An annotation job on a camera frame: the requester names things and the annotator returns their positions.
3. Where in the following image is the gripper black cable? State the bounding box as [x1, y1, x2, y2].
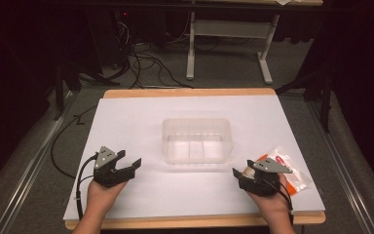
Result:
[265, 178, 295, 226]
[75, 153, 99, 222]

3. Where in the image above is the bundle of black cables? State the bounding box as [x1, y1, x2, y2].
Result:
[110, 19, 194, 91]

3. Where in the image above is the white desk frame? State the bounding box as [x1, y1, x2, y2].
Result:
[185, 11, 282, 86]

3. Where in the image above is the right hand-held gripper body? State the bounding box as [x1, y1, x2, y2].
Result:
[238, 157, 294, 198]

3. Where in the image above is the black floor cable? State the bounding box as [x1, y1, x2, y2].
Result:
[50, 104, 99, 180]

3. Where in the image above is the person's right hand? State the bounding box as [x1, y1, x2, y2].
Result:
[245, 173, 292, 217]

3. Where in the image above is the black metal stand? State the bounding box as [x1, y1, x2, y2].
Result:
[52, 58, 122, 122]
[274, 69, 336, 134]

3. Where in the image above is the white paper sheet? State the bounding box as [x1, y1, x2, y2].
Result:
[62, 95, 326, 221]

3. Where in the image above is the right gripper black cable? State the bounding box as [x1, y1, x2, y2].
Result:
[265, 178, 295, 226]

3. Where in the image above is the person's left hand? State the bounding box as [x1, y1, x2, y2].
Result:
[86, 177, 129, 215]

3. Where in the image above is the clear plastic container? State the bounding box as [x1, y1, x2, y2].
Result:
[161, 117, 234, 165]

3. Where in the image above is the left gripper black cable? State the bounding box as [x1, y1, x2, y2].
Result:
[75, 153, 99, 222]

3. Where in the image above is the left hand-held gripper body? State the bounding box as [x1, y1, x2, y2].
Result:
[93, 145, 136, 188]

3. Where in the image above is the clear bag with orange contents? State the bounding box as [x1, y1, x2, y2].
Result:
[256, 146, 314, 197]

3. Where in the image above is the metal floor rail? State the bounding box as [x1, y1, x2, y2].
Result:
[0, 90, 76, 234]
[305, 97, 373, 234]

